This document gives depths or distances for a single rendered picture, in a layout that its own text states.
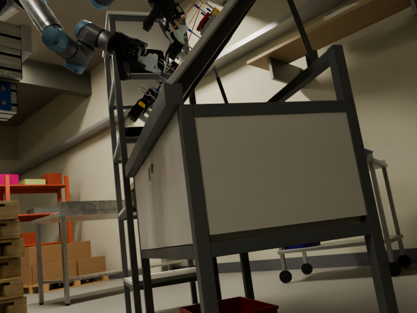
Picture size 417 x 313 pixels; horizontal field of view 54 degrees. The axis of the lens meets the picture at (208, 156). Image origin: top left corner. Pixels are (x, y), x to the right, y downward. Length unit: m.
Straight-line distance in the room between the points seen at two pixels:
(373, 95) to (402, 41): 0.51
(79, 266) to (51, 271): 0.44
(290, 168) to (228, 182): 0.21
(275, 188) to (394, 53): 3.01
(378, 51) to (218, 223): 3.24
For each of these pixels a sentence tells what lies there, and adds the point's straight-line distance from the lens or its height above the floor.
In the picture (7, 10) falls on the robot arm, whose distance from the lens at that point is 1.91.
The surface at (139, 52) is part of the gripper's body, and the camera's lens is 1.56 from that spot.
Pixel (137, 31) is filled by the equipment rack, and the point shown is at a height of 1.83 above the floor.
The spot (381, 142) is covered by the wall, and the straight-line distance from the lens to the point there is 4.02.
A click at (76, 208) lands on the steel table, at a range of 4.15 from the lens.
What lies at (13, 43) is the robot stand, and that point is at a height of 1.04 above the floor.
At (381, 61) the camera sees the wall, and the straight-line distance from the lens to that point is 4.14.
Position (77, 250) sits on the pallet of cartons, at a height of 0.52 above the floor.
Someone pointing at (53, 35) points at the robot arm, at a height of 1.13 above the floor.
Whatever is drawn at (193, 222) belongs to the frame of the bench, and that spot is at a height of 0.46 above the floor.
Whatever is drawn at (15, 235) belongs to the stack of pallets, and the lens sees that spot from 3.88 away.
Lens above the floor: 0.41
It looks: 11 degrees up
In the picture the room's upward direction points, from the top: 8 degrees counter-clockwise
